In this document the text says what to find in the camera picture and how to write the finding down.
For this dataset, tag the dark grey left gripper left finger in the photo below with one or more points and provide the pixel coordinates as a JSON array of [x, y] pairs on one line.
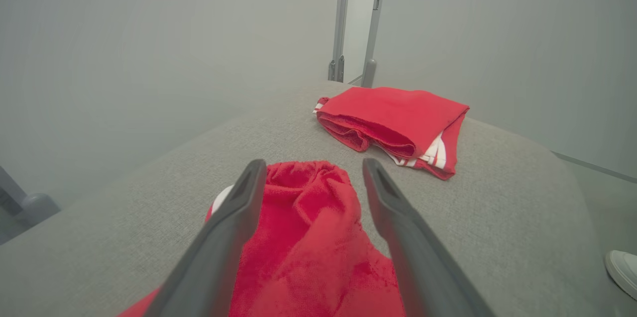
[[219, 247]]

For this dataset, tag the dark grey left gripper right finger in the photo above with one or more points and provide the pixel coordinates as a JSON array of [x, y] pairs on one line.
[[418, 257]]

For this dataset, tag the red shorts with white stripe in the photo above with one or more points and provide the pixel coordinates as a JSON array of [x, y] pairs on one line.
[[308, 237]]

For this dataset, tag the white shoe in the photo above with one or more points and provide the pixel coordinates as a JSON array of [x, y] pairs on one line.
[[624, 269]]

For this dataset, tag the grey rounded post cap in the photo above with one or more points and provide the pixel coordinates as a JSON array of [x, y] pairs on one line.
[[369, 73], [40, 210]]

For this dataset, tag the grey metal corner post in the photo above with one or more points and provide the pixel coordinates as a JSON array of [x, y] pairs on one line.
[[375, 8], [341, 8]]

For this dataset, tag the red jersey with black numbers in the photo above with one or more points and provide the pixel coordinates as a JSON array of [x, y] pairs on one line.
[[393, 108]]

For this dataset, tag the grey floor rail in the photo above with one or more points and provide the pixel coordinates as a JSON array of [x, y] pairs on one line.
[[597, 165]]

